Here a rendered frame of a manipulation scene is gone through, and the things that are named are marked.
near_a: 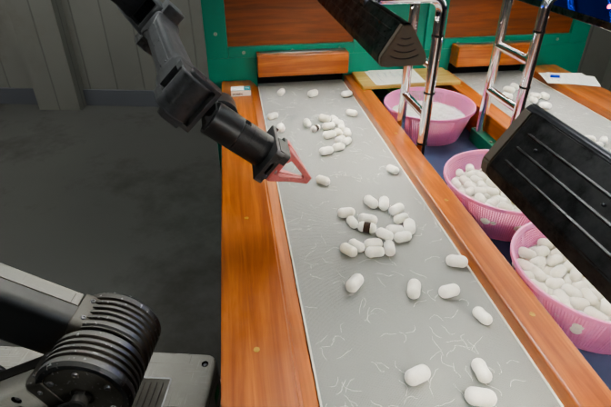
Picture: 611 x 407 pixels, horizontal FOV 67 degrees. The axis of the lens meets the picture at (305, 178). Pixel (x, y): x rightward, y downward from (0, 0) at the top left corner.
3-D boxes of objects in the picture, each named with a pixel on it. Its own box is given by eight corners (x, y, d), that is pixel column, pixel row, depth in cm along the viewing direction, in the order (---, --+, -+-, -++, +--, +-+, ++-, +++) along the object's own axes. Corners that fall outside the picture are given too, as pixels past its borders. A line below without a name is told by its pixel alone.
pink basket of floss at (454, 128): (447, 161, 125) (454, 129, 120) (365, 134, 139) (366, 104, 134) (484, 128, 142) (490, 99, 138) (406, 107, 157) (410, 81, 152)
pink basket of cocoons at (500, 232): (506, 269, 88) (518, 229, 83) (413, 202, 108) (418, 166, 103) (589, 226, 99) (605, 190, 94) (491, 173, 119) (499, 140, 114)
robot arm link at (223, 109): (194, 134, 69) (215, 104, 68) (195, 119, 76) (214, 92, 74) (232, 156, 72) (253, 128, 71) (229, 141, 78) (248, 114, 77)
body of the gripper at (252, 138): (281, 129, 80) (246, 105, 77) (287, 156, 72) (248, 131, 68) (259, 156, 82) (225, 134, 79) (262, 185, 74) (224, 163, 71)
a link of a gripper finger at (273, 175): (316, 153, 83) (276, 125, 79) (324, 173, 77) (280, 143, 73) (294, 180, 85) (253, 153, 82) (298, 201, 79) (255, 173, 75)
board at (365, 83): (363, 90, 146) (363, 86, 145) (351, 74, 159) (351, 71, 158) (460, 84, 150) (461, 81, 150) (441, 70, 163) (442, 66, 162)
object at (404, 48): (380, 67, 77) (384, 23, 73) (315, 0, 130) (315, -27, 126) (425, 65, 78) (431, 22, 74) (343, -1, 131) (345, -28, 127)
